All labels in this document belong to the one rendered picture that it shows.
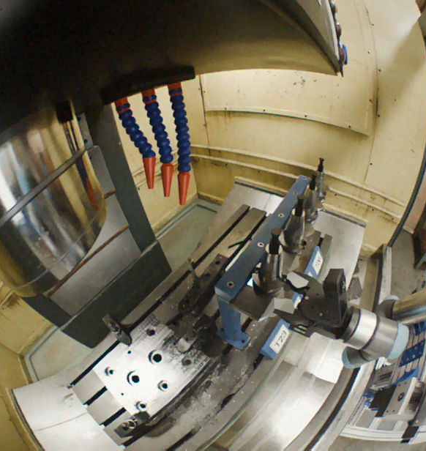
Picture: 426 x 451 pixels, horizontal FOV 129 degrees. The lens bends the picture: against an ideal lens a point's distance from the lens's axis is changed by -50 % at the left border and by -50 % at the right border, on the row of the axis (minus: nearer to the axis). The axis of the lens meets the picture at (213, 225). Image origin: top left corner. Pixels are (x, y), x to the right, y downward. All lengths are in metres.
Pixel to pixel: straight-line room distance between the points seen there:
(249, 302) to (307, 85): 0.91
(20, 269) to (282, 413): 0.80
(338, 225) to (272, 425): 1.02
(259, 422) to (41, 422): 1.02
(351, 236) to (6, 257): 1.20
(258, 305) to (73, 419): 1.04
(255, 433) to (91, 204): 0.82
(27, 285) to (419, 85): 1.19
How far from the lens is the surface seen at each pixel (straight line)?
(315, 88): 0.99
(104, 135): 0.74
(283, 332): 0.62
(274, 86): 1.04
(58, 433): 1.18
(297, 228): 0.39
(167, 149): 0.23
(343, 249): 1.11
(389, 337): 0.41
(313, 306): 0.36
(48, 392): 1.24
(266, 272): 0.32
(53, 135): 0.15
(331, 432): 0.84
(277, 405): 0.80
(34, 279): 0.17
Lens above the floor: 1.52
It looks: 41 degrees down
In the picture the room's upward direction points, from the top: 9 degrees counter-clockwise
